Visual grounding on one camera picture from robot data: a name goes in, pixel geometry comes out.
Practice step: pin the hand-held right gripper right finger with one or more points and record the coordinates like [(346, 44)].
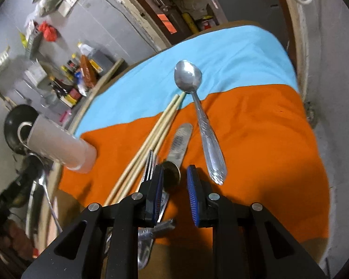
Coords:
[(192, 200)]

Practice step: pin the clear bottle yellow cap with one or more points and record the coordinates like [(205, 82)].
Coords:
[(75, 58)]

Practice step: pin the small brass spoon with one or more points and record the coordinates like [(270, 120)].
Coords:
[(173, 177)]

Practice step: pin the blue and white bag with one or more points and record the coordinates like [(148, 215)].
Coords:
[(79, 78)]

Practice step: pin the red and white packets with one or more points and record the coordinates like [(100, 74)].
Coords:
[(31, 26)]

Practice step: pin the red-capped dark bottle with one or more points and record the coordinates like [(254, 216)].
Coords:
[(71, 65)]

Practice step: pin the wooden door frame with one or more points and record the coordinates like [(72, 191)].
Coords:
[(139, 14)]

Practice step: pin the silver fork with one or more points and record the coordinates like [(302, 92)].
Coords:
[(150, 165)]

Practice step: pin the silver table knife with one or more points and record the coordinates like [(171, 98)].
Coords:
[(179, 142)]

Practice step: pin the wooden chopstick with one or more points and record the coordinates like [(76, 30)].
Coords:
[(158, 139), (144, 148)]

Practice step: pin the orange-red food packet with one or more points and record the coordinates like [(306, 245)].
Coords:
[(87, 71)]

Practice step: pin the white wall box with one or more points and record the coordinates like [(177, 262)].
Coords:
[(36, 74)]

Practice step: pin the grey wall shelf basket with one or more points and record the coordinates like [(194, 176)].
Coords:
[(34, 45)]

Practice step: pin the red plastic bag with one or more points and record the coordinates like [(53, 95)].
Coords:
[(48, 32)]

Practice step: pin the yellow roll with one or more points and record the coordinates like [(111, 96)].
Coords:
[(190, 21)]

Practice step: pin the dark sauce bottle yellow label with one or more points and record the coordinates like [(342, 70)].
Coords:
[(69, 97)]

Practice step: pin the white wall switch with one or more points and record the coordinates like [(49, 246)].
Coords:
[(64, 10)]

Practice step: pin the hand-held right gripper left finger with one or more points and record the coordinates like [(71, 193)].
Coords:
[(159, 200)]

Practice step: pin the large jug of dark liquid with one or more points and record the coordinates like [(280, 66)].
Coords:
[(101, 59)]

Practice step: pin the white cylindrical utensil holder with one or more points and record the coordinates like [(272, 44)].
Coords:
[(61, 145)]

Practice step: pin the yellow snack packet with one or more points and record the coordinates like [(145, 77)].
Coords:
[(23, 39)]

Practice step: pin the yellow-capped sauce bottle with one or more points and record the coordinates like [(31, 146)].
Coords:
[(67, 72)]

